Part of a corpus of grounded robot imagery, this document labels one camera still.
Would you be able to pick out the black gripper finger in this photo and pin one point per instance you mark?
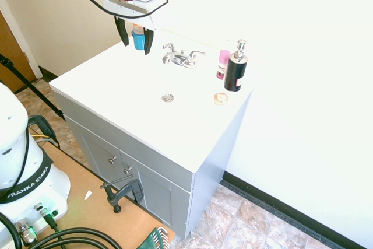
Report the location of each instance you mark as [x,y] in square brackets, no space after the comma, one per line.
[122,31]
[148,42]

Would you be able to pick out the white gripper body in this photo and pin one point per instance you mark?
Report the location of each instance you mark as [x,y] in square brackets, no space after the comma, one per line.
[128,7]

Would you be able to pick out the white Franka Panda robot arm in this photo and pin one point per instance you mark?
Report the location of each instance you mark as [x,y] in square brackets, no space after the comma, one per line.
[20,155]

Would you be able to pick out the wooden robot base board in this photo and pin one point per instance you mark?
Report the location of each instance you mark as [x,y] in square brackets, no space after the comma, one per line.
[96,202]

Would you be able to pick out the blue cup with orange item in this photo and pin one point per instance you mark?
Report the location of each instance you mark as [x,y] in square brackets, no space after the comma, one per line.
[137,37]

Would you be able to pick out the chrome faucet spout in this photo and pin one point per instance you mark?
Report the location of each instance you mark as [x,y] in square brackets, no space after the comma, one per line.
[171,57]

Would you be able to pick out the white vanity sink top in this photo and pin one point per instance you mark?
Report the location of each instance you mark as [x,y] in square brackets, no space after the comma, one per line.
[140,97]

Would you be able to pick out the chrome sink drain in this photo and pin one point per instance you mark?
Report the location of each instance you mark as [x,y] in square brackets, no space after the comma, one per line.
[168,97]

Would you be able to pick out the pink deodorant stick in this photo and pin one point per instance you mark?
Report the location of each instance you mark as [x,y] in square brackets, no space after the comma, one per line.
[223,65]

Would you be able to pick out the round clear soap dish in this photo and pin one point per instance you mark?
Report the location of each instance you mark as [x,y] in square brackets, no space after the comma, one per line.
[220,98]

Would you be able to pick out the black soap dispenser bottle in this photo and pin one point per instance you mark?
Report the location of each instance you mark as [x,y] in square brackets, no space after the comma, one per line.
[236,69]

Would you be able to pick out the brown wooden door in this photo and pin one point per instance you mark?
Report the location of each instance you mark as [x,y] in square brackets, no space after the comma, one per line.
[13,53]

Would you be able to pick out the metal cabinet door knob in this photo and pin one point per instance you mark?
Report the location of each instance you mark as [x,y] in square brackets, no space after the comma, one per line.
[127,170]
[112,160]

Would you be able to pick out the grey vanity cabinet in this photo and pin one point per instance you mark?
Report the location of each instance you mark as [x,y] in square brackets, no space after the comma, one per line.
[145,182]

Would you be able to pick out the black C-clamp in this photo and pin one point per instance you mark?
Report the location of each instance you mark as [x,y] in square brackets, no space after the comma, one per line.
[122,192]

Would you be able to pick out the white paper scrap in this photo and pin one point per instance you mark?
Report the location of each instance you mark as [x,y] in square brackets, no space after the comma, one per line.
[88,194]

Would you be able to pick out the green hex key set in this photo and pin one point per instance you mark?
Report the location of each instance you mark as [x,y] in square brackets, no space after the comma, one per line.
[154,238]

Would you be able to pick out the black camera tripod leg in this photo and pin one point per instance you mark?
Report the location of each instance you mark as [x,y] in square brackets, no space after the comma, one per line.
[32,88]

